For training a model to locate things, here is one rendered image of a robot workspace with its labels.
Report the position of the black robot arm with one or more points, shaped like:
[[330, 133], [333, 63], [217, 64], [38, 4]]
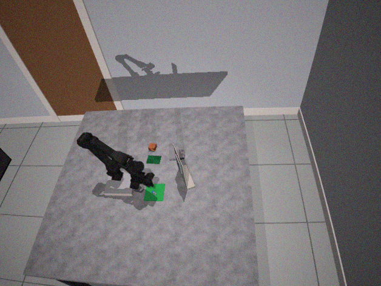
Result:
[[119, 159]]

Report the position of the beige panel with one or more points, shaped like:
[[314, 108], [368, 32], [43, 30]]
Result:
[[184, 172]]

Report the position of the orange block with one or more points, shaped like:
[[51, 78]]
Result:
[[152, 146]]

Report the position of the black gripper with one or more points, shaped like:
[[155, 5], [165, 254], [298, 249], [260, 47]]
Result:
[[146, 179]]

